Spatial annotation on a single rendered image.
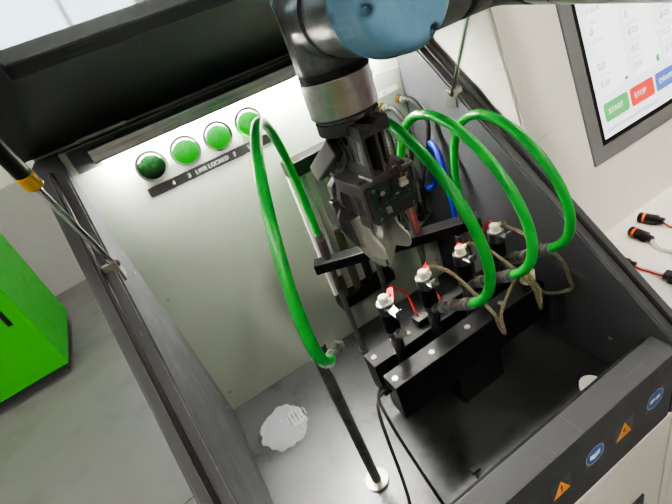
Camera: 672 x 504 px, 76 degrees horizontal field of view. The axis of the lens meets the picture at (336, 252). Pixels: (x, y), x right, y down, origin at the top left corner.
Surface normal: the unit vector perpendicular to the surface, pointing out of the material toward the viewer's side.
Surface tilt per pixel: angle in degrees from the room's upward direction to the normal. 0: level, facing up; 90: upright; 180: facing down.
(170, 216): 90
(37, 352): 90
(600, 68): 76
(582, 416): 0
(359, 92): 91
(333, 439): 0
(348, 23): 95
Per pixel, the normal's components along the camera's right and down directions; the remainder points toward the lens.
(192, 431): 0.10, -0.36
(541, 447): -0.30, -0.80
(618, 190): 0.38, 0.14
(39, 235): 0.60, 0.26
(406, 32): 0.42, 0.36
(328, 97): -0.24, 0.59
